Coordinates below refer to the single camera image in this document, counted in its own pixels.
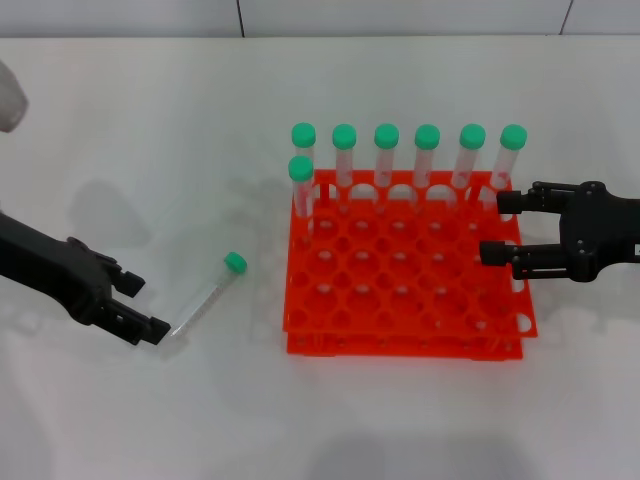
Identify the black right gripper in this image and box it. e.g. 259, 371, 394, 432
478, 180, 640, 284

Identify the orange test tube rack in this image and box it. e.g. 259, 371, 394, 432
282, 168, 540, 360

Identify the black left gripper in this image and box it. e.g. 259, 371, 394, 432
0, 212, 172, 348

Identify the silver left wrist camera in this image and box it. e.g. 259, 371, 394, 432
0, 59, 30, 134

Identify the green-capped test tube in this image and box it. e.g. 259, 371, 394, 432
332, 123, 358, 214
482, 124, 529, 209
414, 123, 442, 201
169, 251, 249, 339
291, 122, 318, 166
288, 155, 316, 239
374, 122, 401, 201
451, 122, 488, 201

